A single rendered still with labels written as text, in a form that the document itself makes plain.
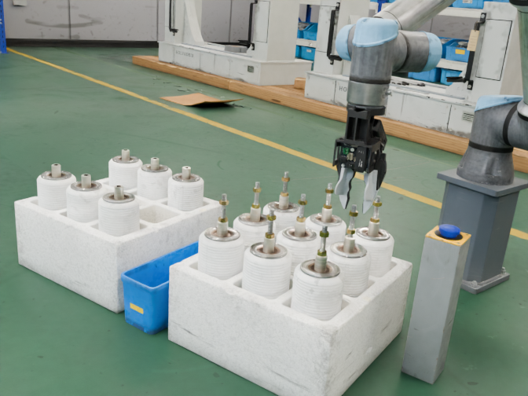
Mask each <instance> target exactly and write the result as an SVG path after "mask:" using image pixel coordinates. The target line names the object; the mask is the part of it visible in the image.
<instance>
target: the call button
mask: <svg viewBox="0 0 528 396"><path fill-rule="evenodd" d="M438 230H439V231H440V233H441V235H443V236H444V237H450V238H455V237H457V235H459V234H460V229H459V228H458V227H456V226H454V225H448V224H444V225H440V226H439V229H438Z"/></svg>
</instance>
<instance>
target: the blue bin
mask: <svg viewBox="0 0 528 396"><path fill-rule="evenodd" d="M198 253H199V241H196V242H194V243H191V244H189V245H186V246H184V247H181V248H179V249H177V250H175V251H172V252H170V253H167V254H165V255H162V256H160V257H158V258H155V259H153V260H151V261H148V262H146V263H143V264H141V265H139V266H136V267H134V268H132V269H129V270H127V271H124V272H122V273H121V281H122V282H123V296H124V309H125V320H126V322H127V323H128V324H130V325H133V326H134V327H136V328H139V329H140V330H142V331H143V332H146V333H148V334H149V335H154V334H156V333H158V332H160V331H162V330H164V329H165V328H167V327H168V317H169V281H170V266H172V265H174V264H175V263H178V262H181V261H182V260H184V259H187V258H189V257H191V256H193V255H195V254H198Z"/></svg>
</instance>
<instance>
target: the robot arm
mask: <svg viewBox="0 0 528 396"><path fill-rule="evenodd" d="M455 1H456V0H396V1H395V2H393V3H392V4H390V5H389V6H388V7H386V8H385V9H383V10H382V11H380V12H379V13H377V14H376V15H375V16H373V17H372V18H370V17H362V18H360V19H359V20H358V21H357V24H349V25H346V26H344V27H343V28H342V29H341V30H340V31H339V33H338V35H337V37H336V41H335V47H336V51H337V53H338V54H339V56H340V57H341V58H342V59H344V60H346V61H351V64H350V77H349V80H348V87H347V93H346V101H347V102H348V103H347V105H346V110H347V119H346V131H345V135H343V136H342V137H339V138H337V139H336V140H335V148H334V156H333V162H332V166H333V167H334V166H335V165H336V169H337V171H338V175H339V178H338V183H337V185H336V187H335V194H336V195H339V198H340V202H341V204H342V206H343V209H347V205H348V203H349V200H350V190H351V188H352V186H351V181H352V179H353V178H354V176H355V174H356V171H357V172H361V173H364V172H366V173H364V182H365V191H364V202H363V204H362V213H365V212H366V211H367V210H368V209H369V208H370V207H371V205H372V203H373V201H374V199H375V198H376V195H377V193H378V191H379V189H380V186H381V185H382V182H383V180H384V177H385V175H386V172H387V161H386V155H387V154H386V153H383V150H384V149H385V146H386V143H387V136H386V134H385V131H384V128H383V124H382V121H381V120H380V119H374V117H375V116H383V115H384V114H385V109H386V107H385V105H386V104H387V98H388V95H391V94H392V90H389V87H390V83H391V74H392V72H415V73H421V72H428V71H430V70H432V69H434V68H435V67H436V66H437V65H438V63H439V61H440V60H441V57H442V44H441V41H440V40H439V38H438V37H437V36H436V35H434V34H432V33H428V32H425V31H415V30H416V29H417V28H419V27H421V26H422V25H423V24H425V23H427V22H428V21H429V20H430V19H431V18H433V17H435V16H436V15H437V14H439V13H440V12H441V11H442V10H444V9H445V8H447V7H448V6H450V5H451V4H453V3H454V2H455ZM509 3H510V4H511V5H512V6H514V7H515V8H517V13H518V25H519V47H520V59H521V70H522V92H523V96H519V95H483V96H481V97H480V98H479V99H478V100H477V104H476V107H475V110H474V113H475V114H474V119H473V123H472V127H471V134H470V138H469V143H468V147H467V150H466V152H465V153H464V155H463V157H462V159H461V160H460V162H459V164H458V166H457V169H456V174H457V175H458V176H459V177H461V178H463V179H466V180H468V181H471V182H477V183H481V184H485V185H510V184H512V183H513V181H514V177H515V171H514V164H513V158H512V153H513V149H514V147H515V148H518V149H523V150H526V151H528V0H509ZM337 146H338V150H337V157H336V147H337ZM340 146H341V150H340V152H339V148H340Z"/></svg>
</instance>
